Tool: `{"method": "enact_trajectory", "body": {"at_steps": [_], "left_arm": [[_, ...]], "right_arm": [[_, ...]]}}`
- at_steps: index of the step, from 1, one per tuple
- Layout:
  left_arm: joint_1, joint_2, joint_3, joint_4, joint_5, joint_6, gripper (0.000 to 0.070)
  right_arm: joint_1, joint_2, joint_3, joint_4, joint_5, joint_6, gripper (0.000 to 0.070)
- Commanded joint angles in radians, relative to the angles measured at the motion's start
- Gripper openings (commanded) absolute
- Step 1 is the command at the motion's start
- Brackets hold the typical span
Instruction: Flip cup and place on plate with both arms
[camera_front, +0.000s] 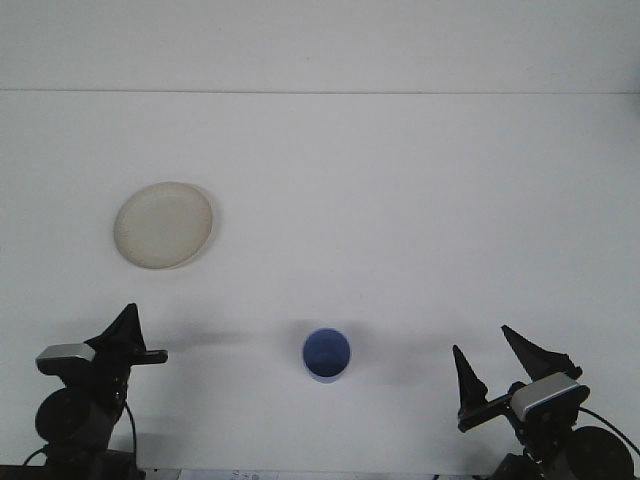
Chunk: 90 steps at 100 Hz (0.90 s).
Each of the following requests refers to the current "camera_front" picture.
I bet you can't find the pale blue cup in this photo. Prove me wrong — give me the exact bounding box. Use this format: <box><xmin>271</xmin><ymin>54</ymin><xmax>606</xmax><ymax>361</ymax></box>
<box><xmin>301</xmin><ymin>327</ymin><xmax>352</xmax><ymax>385</ymax></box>

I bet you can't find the pale round plate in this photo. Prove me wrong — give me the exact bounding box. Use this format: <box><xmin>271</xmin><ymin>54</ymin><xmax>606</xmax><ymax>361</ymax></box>
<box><xmin>112</xmin><ymin>181</ymin><xmax>217</xmax><ymax>272</ymax></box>

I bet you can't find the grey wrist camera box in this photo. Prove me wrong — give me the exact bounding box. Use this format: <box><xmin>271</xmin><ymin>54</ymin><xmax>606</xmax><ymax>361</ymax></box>
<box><xmin>35</xmin><ymin>343</ymin><xmax>96</xmax><ymax>375</ymax></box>
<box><xmin>508</xmin><ymin>373</ymin><xmax>590</xmax><ymax>421</ymax></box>

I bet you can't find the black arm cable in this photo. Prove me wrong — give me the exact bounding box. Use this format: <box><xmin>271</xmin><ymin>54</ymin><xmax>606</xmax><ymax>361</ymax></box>
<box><xmin>122</xmin><ymin>399</ymin><xmax>138</xmax><ymax>474</ymax></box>
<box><xmin>574</xmin><ymin>405</ymin><xmax>640</xmax><ymax>459</ymax></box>

